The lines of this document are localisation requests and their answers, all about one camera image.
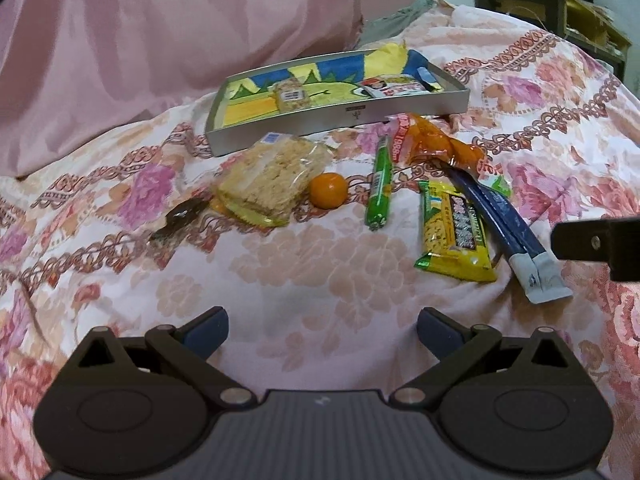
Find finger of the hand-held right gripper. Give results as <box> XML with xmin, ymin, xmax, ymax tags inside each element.
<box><xmin>551</xmin><ymin>216</ymin><xmax>640</xmax><ymax>282</ymax></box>

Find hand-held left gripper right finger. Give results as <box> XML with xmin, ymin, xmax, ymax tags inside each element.
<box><xmin>391</xmin><ymin>306</ymin><xmax>577</xmax><ymax>408</ymax></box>

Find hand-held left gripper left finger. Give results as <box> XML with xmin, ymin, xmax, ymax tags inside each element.
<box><xmin>65</xmin><ymin>306</ymin><xmax>256</xmax><ymax>408</ymax></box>

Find blue stick packet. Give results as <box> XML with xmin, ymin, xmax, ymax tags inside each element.
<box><xmin>442</xmin><ymin>160</ymin><xmax>574</xmax><ymax>306</ymax></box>

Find yellow and green snack packet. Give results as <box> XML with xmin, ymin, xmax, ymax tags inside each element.
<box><xmin>413</xmin><ymin>180</ymin><xmax>498</xmax><ymax>283</ymax></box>

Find green and white packet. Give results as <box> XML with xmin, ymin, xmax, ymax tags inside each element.
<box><xmin>475</xmin><ymin>157</ymin><xmax>513</xmax><ymax>198</ymax></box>

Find gold candy wrapper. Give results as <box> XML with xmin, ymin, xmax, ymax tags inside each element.
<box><xmin>150</xmin><ymin>197</ymin><xmax>211</xmax><ymax>243</ymax></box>

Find green sausage stick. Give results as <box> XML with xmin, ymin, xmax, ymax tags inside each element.
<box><xmin>364</xmin><ymin>135</ymin><xmax>392</xmax><ymax>231</ymax></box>

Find large rice cake packet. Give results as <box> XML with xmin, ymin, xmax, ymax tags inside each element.
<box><xmin>212</xmin><ymin>132</ymin><xmax>333</xmax><ymax>228</ymax></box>

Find orange tangerine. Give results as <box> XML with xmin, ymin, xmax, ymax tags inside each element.
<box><xmin>308</xmin><ymin>172</ymin><xmax>349</xmax><ymax>208</ymax></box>

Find orange snack packet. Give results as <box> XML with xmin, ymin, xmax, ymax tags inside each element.
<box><xmin>387</xmin><ymin>112</ymin><xmax>486</xmax><ymax>168</ymax></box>

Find silver tray with colourful print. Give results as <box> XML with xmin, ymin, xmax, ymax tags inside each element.
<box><xmin>205</xmin><ymin>49</ymin><xmax>472</xmax><ymax>157</ymax></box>

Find floral blanket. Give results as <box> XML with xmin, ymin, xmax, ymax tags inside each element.
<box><xmin>0</xmin><ymin>4</ymin><xmax>640</xmax><ymax>480</ymax></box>

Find wooden desk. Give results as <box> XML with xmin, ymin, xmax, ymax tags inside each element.
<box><xmin>470</xmin><ymin>0</ymin><xmax>633</xmax><ymax>81</ymax></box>

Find red and white snack packet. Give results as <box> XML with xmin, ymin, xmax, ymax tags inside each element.
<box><xmin>356</xmin><ymin>74</ymin><xmax>431</xmax><ymax>97</ymax></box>

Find small rice cracker packet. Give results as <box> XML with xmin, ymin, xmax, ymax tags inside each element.
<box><xmin>272</xmin><ymin>77</ymin><xmax>312</xmax><ymax>113</ymax></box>

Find grey cloth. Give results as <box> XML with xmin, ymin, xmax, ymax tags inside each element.
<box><xmin>357</xmin><ymin>0</ymin><xmax>441</xmax><ymax>46</ymax></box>

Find pink curtain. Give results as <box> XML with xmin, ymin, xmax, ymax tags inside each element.
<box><xmin>0</xmin><ymin>0</ymin><xmax>436</xmax><ymax>178</ymax></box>

